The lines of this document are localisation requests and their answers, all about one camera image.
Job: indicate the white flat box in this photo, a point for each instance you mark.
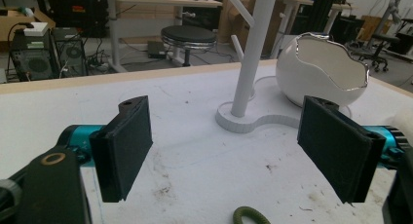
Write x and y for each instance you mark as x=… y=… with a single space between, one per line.
x=35 y=29

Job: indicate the cardboard box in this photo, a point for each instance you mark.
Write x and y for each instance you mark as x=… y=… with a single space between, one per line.
x=370 y=26
x=9 y=26

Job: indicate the brown cardboard boxes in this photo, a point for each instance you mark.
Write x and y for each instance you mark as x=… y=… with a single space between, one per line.
x=227 y=19

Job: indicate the black office chair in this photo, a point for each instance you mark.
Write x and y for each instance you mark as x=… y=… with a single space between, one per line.
x=384 y=39

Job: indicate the black computer tower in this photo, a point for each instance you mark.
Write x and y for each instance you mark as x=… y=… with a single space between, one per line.
x=32 y=65
x=73 y=52

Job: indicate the white tree-shaped stand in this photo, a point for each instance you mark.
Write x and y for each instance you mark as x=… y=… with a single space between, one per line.
x=256 y=39

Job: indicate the wooden desk with white legs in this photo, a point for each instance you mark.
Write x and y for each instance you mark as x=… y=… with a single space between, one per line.
x=292 y=0
x=168 y=1

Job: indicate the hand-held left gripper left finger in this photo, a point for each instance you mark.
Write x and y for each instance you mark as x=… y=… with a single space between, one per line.
x=121 y=152

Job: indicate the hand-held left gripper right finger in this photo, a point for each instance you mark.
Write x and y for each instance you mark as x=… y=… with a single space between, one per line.
x=337 y=149

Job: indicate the black round stool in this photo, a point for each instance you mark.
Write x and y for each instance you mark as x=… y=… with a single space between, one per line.
x=188 y=34

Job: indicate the black metal frame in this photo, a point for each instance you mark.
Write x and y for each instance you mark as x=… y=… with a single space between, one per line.
x=319 y=13

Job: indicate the white egg-shaped bowl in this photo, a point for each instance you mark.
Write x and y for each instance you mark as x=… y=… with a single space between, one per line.
x=292 y=78

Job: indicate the black hard case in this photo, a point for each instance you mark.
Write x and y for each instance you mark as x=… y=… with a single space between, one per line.
x=78 y=18

